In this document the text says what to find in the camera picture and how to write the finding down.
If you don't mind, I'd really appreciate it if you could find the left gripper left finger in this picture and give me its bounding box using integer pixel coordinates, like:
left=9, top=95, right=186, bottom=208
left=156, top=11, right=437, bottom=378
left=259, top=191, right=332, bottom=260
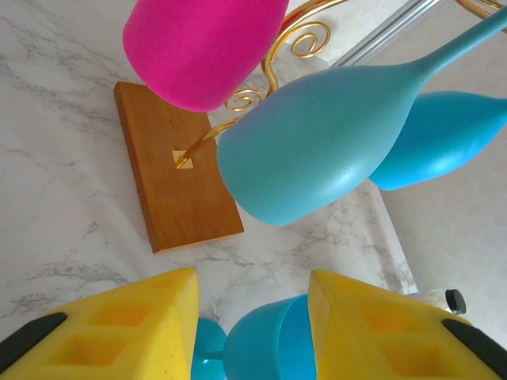
left=0, top=267, right=201, bottom=380

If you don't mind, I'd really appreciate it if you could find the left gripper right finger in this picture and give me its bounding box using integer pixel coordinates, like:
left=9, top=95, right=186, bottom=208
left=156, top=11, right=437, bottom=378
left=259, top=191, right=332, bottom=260
left=307, top=269, right=507, bottom=380

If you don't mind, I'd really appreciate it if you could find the blue wine glass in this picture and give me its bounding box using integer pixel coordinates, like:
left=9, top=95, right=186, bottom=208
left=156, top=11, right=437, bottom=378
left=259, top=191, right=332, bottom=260
left=189, top=292, right=320, bottom=380
left=370, top=90, right=507, bottom=192

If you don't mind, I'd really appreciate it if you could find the teal wine glass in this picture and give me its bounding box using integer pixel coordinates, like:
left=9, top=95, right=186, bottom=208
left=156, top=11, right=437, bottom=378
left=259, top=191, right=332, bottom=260
left=216, top=6, right=507, bottom=227

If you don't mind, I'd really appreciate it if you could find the pink wine glass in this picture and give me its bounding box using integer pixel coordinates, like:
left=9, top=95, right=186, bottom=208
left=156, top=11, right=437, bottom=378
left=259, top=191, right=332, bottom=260
left=121, top=0, right=292, bottom=114

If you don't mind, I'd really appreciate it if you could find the gold wire rack wooden base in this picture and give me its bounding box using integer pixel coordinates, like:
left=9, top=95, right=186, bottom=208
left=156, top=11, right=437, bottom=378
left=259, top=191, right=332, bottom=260
left=113, top=0, right=506, bottom=254

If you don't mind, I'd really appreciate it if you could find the aluminium frame post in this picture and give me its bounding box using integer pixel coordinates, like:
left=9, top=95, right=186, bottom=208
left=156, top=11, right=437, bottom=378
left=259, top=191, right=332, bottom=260
left=328, top=0, right=441, bottom=69

